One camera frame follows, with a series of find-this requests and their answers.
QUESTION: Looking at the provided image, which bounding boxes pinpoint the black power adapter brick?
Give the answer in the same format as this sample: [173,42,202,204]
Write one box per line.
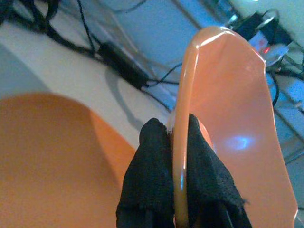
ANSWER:
[97,42,150,89]

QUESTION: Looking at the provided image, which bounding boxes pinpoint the orange plastic bowl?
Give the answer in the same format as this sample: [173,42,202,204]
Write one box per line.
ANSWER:
[166,26,299,228]

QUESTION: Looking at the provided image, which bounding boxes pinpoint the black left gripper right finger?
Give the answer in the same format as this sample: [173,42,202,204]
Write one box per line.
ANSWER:
[184,113,254,228]

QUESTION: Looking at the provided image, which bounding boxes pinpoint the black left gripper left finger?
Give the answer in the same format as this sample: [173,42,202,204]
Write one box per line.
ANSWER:
[115,118,176,228]

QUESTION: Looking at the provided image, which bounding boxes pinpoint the black adapter output cable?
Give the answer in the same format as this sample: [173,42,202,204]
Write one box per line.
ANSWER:
[146,62,183,86]

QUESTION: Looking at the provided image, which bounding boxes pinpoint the thick black adapter input cable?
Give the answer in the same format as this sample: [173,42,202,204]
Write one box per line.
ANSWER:
[76,0,100,52]

